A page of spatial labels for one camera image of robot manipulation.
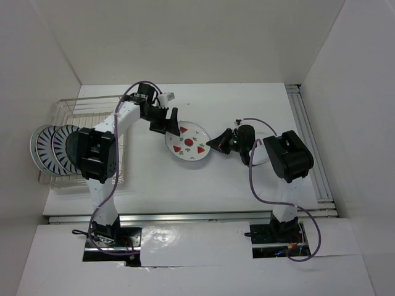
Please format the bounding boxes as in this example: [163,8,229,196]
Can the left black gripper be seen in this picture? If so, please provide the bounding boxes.
[141,106,180,136]

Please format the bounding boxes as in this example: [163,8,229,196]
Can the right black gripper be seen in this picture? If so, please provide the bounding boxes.
[207,128,245,154]

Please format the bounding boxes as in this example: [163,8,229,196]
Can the dark blue glazed plate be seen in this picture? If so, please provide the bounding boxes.
[65,131,79,169]

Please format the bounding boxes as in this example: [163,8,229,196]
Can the blue striped plate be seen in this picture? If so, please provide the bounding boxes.
[35,125,61,176]
[51,125,81,176]

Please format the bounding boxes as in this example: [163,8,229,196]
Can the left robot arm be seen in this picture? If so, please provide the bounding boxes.
[75,81,180,246]

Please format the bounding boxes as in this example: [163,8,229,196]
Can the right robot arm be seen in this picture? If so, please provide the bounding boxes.
[207,125,314,242]

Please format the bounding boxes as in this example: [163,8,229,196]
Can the white glossy cover sheet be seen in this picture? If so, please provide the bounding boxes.
[140,222,252,268]

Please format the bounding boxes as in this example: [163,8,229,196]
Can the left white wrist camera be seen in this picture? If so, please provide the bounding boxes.
[157,92,175,108]

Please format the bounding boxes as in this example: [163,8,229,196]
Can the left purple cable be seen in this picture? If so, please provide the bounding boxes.
[88,80,163,256]

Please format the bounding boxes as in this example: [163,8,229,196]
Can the white wire dish rack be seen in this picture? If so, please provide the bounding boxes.
[38,95,120,190]

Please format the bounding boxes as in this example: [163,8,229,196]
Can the aluminium rail frame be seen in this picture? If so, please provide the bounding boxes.
[46,83,339,260]

